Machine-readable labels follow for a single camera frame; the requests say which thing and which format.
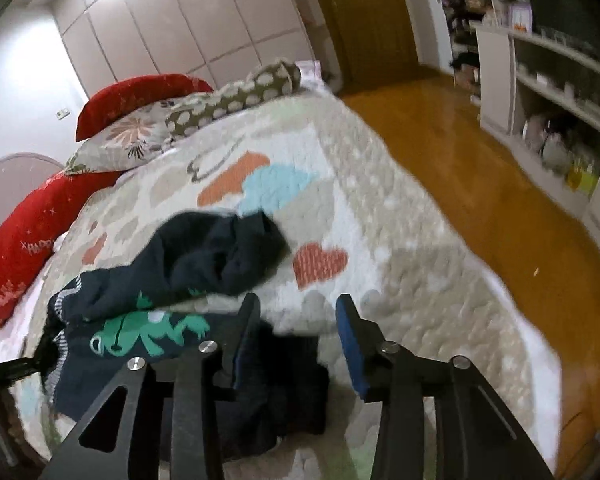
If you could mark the wooden door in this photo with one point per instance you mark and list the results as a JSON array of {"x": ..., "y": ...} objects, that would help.
[{"x": 365, "y": 20}]

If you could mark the white arched headboard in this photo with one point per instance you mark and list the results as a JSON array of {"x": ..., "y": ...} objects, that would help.
[{"x": 10, "y": 185}]

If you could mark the pink cloth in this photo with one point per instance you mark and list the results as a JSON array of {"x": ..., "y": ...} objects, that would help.
[{"x": 310, "y": 70}]

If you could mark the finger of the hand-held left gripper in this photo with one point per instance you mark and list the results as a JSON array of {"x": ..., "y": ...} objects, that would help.
[{"x": 15, "y": 366}]

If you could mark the white shelf unit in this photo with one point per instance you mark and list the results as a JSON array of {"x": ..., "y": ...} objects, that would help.
[{"x": 545, "y": 90}]

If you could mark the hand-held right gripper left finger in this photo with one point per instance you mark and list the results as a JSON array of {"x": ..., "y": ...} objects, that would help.
[{"x": 240, "y": 357}]

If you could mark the white wardrobe doors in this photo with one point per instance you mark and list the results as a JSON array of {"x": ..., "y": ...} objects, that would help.
[{"x": 180, "y": 20}]

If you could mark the wall outlet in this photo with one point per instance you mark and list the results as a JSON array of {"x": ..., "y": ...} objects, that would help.
[{"x": 62, "y": 113}]

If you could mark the red pillow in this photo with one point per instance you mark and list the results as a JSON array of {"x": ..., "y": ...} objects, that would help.
[
  {"x": 140, "y": 97},
  {"x": 27, "y": 245}
]

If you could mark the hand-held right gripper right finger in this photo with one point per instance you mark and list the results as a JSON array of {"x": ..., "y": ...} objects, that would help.
[{"x": 352, "y": 352}]

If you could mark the olive dotted bolster pillow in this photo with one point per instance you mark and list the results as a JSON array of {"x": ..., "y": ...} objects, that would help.
[{"x": 235, "y": 97}]

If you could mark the yellow-green container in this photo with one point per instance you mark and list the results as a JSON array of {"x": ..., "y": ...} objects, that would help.
[{"x": 582, "y": 176}]

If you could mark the floral pillow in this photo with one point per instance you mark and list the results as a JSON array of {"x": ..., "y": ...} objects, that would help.
[{"x": 115, "y": 145}]

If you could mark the purple picture card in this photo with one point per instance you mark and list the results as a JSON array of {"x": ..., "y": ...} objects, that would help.
[{"x": 521, "y": 16}]

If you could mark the quilt with heart print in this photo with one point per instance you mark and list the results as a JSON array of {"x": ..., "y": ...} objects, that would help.
[{"x": 380, "y": 185}]

